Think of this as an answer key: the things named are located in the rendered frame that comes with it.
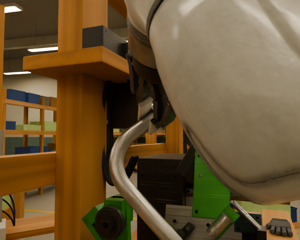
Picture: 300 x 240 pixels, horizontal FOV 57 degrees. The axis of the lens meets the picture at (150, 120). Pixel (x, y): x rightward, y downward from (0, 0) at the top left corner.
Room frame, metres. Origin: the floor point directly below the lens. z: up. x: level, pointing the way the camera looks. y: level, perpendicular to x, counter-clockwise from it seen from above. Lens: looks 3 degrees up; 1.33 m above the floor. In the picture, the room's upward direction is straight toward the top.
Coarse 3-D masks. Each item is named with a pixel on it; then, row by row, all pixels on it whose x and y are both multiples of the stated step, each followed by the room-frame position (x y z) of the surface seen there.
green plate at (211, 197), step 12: (204, 168) 0.91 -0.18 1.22; (204, 180) 0.90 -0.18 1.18; (216, 180) 0.89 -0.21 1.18; (204, 192) 0.89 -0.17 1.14; (216, 192) 0.88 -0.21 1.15; (228, 192) 0.87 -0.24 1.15; (192, 204) 0.90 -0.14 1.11; (204, 204) 0.88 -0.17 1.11; (216, 204) 0.87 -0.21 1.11; (228, 204) 0.86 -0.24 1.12; (192, 216) 0.89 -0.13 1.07; (204, 216) 0.87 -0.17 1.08; (216, 216) 0.86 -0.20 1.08
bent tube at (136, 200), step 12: (144, 120) 0.57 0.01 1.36; (132, 132) 0.56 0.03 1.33; (144, 132) 0.57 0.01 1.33; (120, 144) 0.55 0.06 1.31; (120, 156) 0.54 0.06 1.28; (120, 168) 0.53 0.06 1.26; (120, 180) 0.52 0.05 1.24; (120, 192) 0.52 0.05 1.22; (132, 192) 0.52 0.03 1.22; (132, 204) 0.51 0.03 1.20; (144, 204) 0.51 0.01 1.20; (144, 216) 0.51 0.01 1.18; (156, 216) 0.50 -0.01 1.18; (156, 228) 0.50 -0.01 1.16; (168, 228) 0.50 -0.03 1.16
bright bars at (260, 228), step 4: (232, 200) 1.01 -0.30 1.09; (232, 204) 0.99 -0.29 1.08; (236, 204) 1.01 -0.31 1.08; (236, 208) 0.98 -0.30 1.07; (240, 208) 1.00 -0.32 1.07; (240, 212) 0.98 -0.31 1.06; (244, 212) 1.00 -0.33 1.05; (244, 216) 0.97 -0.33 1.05; (248, 216) 0.97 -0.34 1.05; (248, 220) 0.97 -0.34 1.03; (252, 220) 0.97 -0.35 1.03; (252, 224) 0.96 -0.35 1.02; (256, 224) 0.96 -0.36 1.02; (256, 228) 0.96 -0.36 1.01; (260, 228) 0.96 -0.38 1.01; (264, 228) 0.97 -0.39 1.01; (260, 232) 0.94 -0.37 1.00; (264, 232) 0.94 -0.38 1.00; (260, 236) 0.94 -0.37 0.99; (264, 236) 0.94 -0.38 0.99
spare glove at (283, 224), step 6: (270, 222) 1.30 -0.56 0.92; (276, 222) 1.30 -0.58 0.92; (282, 222) 1.30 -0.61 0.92; (288, 222) 1.30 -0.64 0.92; (270, 228) 1.23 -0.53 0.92; (276, 228) 1.23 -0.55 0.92; (282, 228) 1.23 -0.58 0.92; (288, 228) 1.23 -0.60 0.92; (276, 234) 1.20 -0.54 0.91; (282, 234) 1.18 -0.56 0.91; (288, 234) 1.18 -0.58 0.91
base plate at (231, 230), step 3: (261, 219) 1.43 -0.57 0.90; (261, 222) 1.38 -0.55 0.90; (261, 225) 1.34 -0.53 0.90; (231, 228) 1.30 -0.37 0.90; (228, 231) 1.25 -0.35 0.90; (231, 231) 1.25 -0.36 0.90; (225, 234) 1.22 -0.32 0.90; (228, 234) 1.22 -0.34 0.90; (231, 234) 1.22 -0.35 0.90; (234, 234) 1.22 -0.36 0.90; (237, 234) 1.22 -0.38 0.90; (240, 234) 1.22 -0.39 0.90; (222, 237) 1.18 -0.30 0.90; (225, 237) 1.18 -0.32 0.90; (228, 237) 1.18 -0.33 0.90; (231, 237) 1.18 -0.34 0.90; (234, 237) 1.18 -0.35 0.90; (237, 237) 1.18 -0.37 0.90; (240, 237) 1.18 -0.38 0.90
